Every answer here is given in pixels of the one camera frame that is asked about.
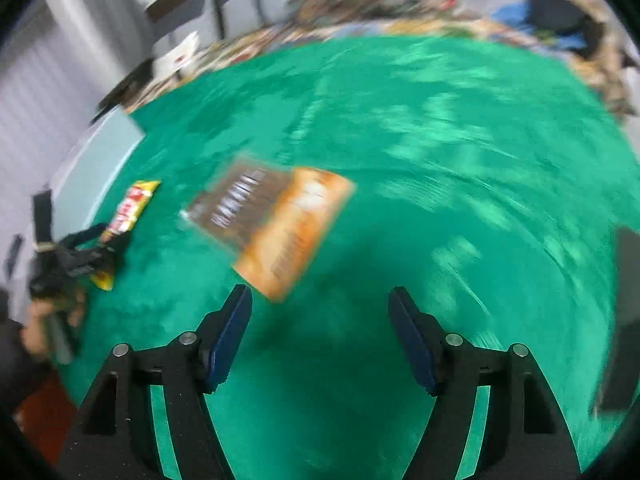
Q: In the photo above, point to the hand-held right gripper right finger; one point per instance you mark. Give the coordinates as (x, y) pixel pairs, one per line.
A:
(412, 345)

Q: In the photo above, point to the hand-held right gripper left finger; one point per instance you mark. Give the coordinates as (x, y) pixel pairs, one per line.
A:
(230, 340)

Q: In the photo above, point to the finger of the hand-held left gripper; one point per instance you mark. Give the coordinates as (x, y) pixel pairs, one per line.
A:
(112, 257)
(85, 239)

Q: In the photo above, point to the yellow snack packet red label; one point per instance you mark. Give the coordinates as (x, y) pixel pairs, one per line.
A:
(132, 205)

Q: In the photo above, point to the white storage box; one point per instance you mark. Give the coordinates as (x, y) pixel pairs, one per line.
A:
(95, 160)

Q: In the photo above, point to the orange and brown snack packet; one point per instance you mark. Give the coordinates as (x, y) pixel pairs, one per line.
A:
(280, 225)

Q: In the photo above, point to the person's left forearm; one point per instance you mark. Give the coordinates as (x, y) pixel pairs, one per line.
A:
(15, 365)

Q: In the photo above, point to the person's left hand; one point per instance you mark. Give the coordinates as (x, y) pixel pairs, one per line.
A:
(35, 330)

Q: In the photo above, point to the orange clothing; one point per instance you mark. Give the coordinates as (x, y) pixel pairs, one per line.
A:
(45, 410)

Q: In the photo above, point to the dark cloth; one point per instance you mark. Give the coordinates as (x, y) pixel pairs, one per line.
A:
(127, 90)

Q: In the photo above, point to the grey curtain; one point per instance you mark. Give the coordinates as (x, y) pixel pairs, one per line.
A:
(60, 60)

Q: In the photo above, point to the white tissue pack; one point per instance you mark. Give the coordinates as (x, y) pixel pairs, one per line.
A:
(175, 57)

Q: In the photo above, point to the black smartphone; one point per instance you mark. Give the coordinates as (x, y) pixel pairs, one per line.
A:
(620, 320)

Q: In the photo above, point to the blue cloth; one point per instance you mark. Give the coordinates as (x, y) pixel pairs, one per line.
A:
(515, 15)

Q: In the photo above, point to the black backpack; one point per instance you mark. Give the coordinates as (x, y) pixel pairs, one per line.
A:
(555, 10)

